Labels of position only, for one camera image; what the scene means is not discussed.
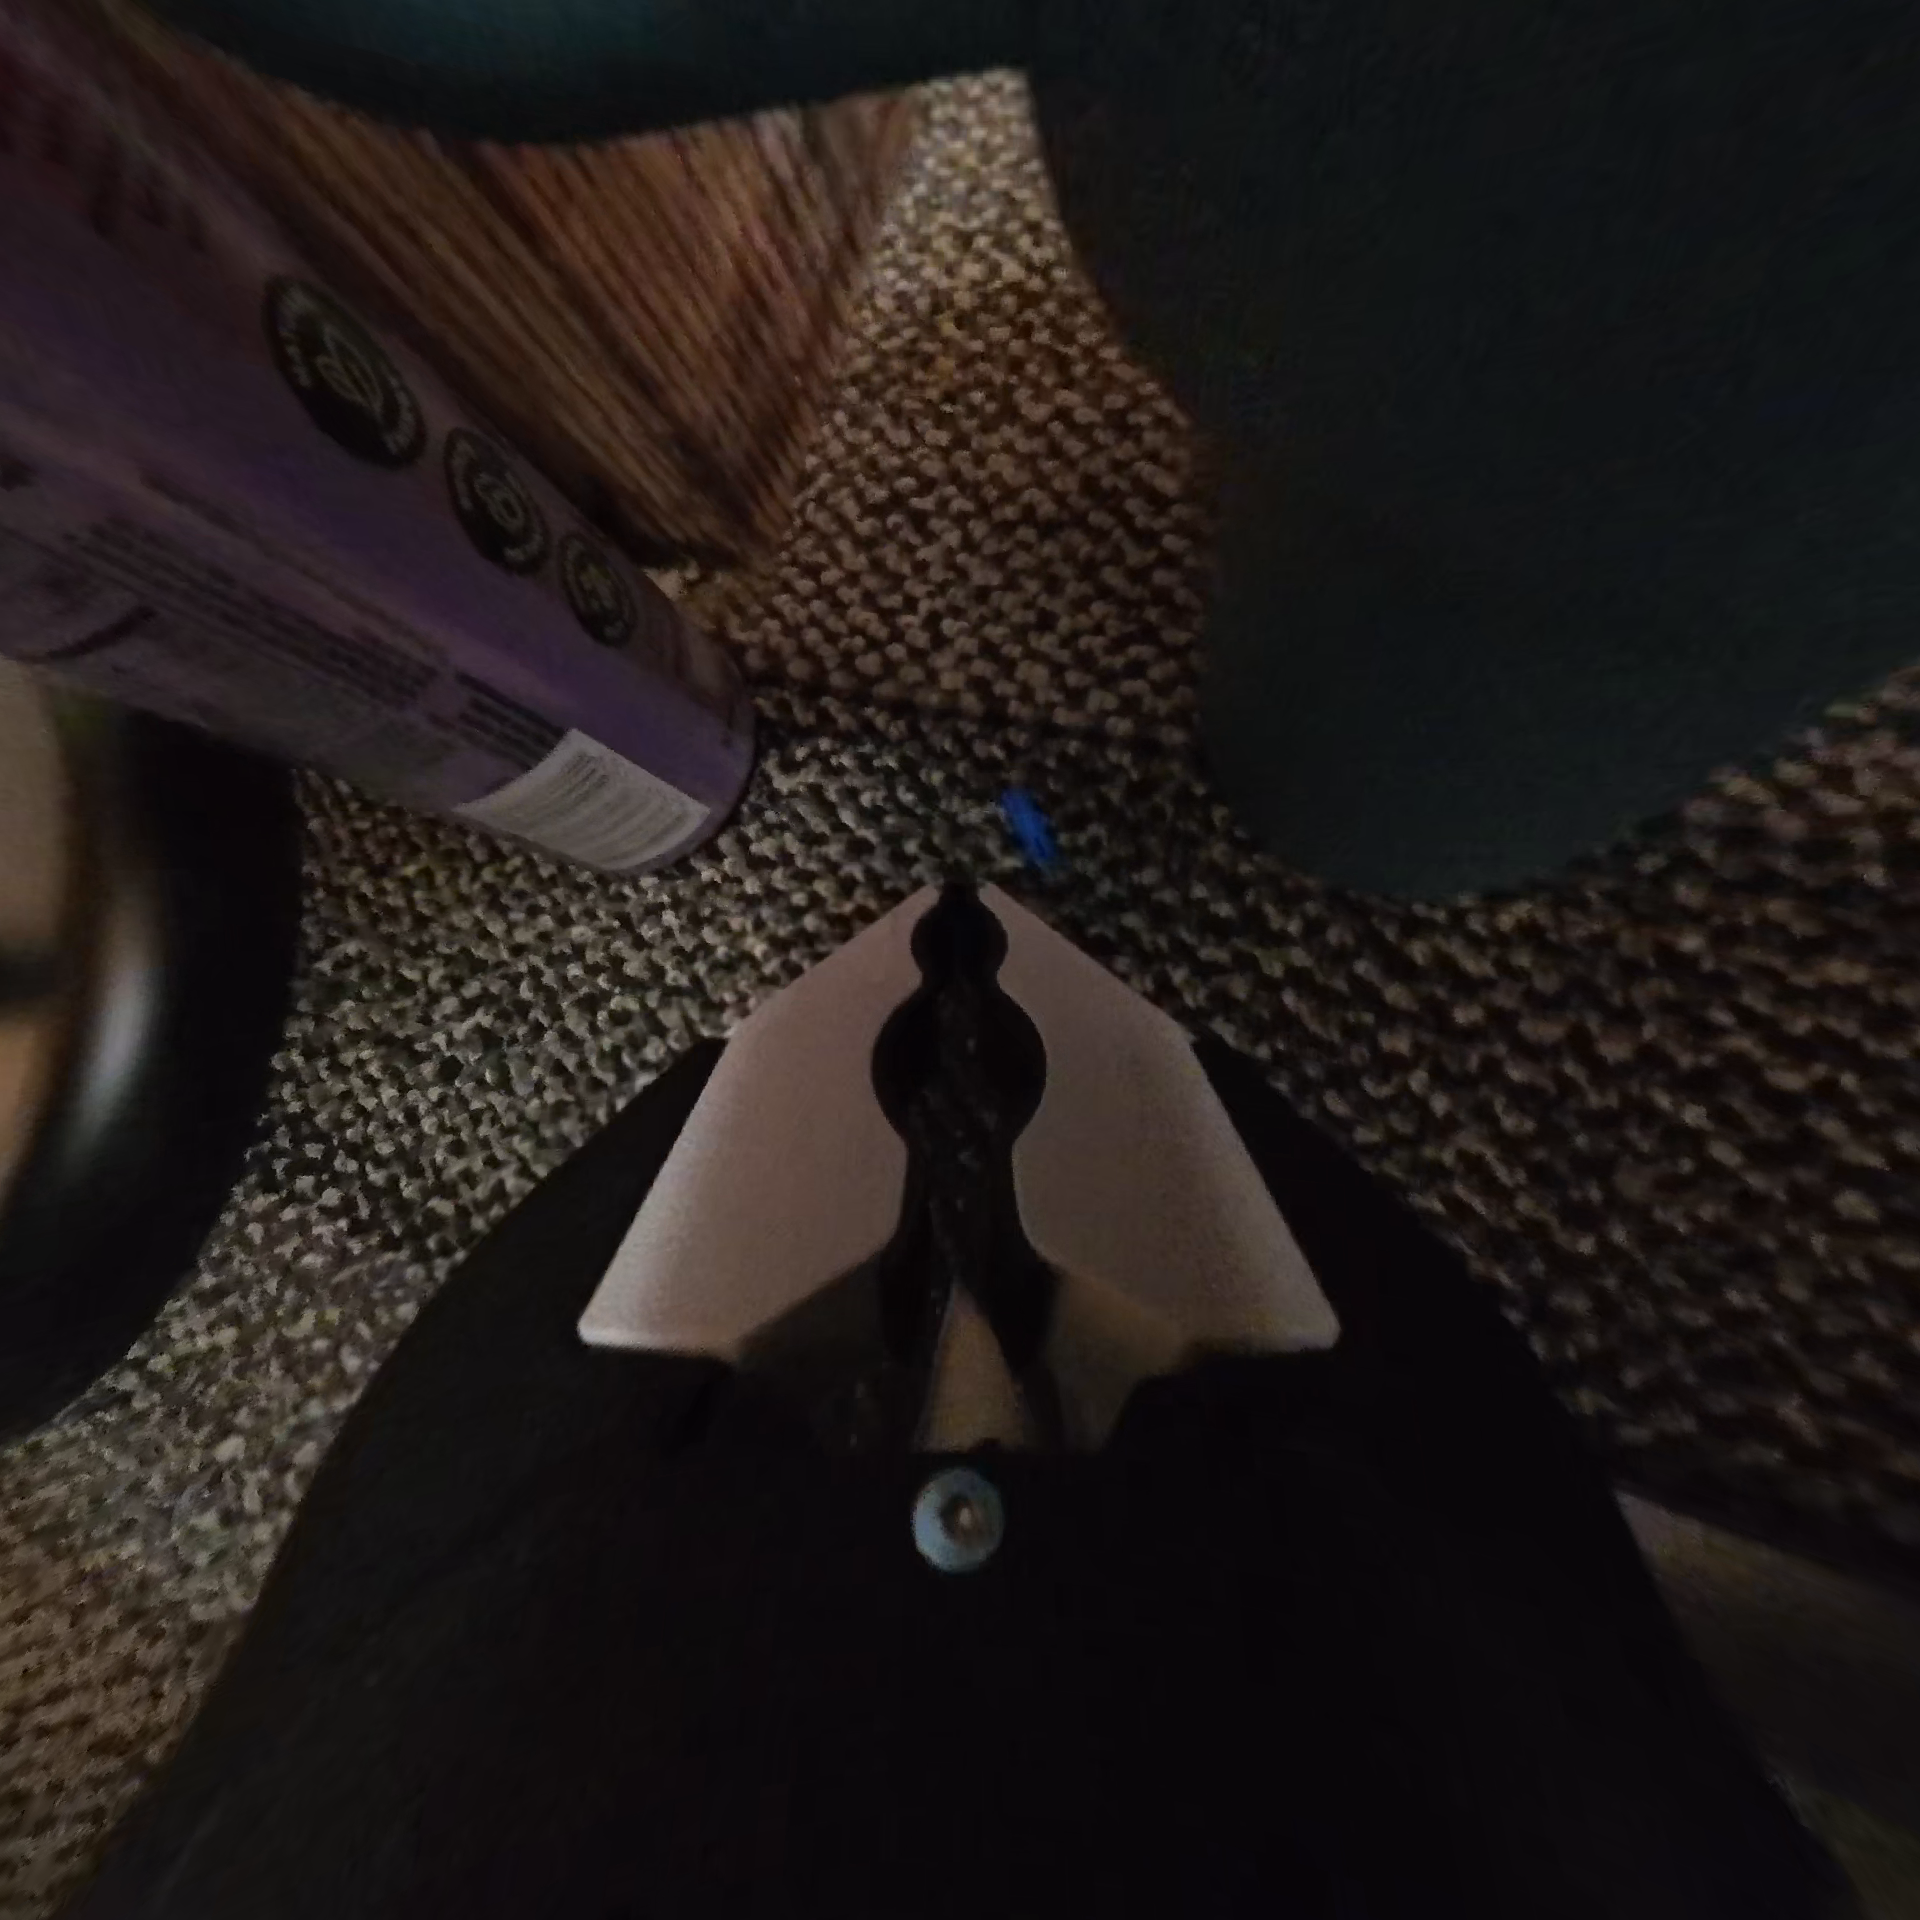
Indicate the black office chair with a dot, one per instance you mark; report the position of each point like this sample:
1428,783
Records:
135,1050

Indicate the small blue lego pin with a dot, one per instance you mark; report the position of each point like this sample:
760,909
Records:
1026,830

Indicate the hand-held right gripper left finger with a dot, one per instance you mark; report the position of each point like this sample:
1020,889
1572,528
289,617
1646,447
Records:
764,1185

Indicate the dark bulky object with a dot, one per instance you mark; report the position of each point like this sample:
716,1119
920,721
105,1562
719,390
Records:
1500,450

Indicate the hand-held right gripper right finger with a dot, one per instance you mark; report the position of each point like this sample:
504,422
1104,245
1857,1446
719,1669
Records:
1172,1185

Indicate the wooden cabinet post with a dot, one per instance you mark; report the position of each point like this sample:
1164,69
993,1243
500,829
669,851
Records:
629,315

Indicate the purple spray can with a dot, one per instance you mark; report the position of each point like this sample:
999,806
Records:
376,600

